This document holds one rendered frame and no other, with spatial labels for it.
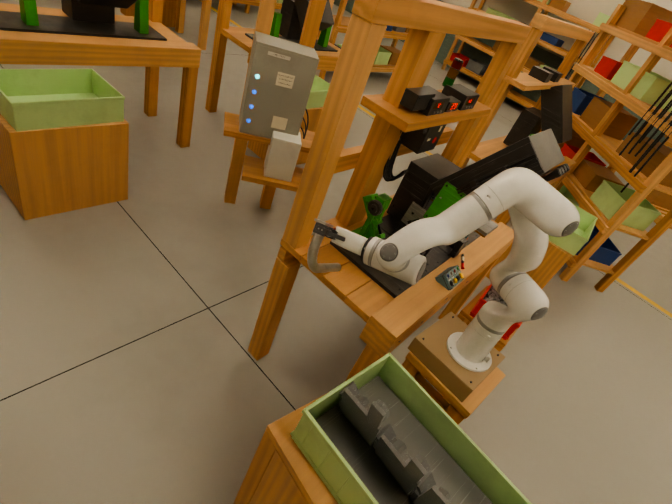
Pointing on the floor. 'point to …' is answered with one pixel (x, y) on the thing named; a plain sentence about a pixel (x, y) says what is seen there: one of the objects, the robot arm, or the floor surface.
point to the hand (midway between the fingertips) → (323, 230)
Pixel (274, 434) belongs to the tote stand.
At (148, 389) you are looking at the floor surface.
